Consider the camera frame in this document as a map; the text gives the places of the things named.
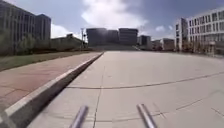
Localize grey stone kerb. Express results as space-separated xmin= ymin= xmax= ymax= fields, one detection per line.
xmin=0 ymin=52 xmax=105 ymax=128

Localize group of distant buildings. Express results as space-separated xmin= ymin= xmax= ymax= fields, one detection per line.
xmin=137 ymin=34 xmax=176 ymax=52

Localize wide stone stairs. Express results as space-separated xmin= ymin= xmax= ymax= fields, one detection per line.
xmin=89 ymin=44 xmax=141 ymax=52

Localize row of trees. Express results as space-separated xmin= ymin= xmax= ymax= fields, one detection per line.
xmin=0 ymin=31 xmax=51 ymax=57

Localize tall grey building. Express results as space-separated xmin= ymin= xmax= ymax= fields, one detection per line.
xmin=0 ymin=0 xmax=52 ymax=48

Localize grass strip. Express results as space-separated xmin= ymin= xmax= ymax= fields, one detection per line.
xmin=0 ymin=49 xmax=96 ymax=73

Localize white office building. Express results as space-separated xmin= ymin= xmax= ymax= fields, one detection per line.
xmin=174 ymin=6 xmax=224 ymax=54

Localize lamp pole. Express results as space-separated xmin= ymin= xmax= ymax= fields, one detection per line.
xmin=79 ymin=27 xmax=86 ymax=50

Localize grey concrete slab plaza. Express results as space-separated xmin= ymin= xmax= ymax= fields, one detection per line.
xmin=26 ymin=49 xmax=224 ymax=128

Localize low dark building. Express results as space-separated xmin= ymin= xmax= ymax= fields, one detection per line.
xmin=49 ymin=33 xmax=88 ymax=52

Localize dark glass building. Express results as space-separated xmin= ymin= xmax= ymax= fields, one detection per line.
xmin=85 ymin=27 xmax=139 ymax=47

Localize robot's own part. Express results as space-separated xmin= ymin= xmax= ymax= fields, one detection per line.
xmin=69 ymin=105 xmax=90 ymax=128
xmin=136 ymin=103 xmax=158 ymax=128

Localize red brick path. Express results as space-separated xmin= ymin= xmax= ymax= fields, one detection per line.
xmin=0 ymin=51 xmax=103 ymax=113

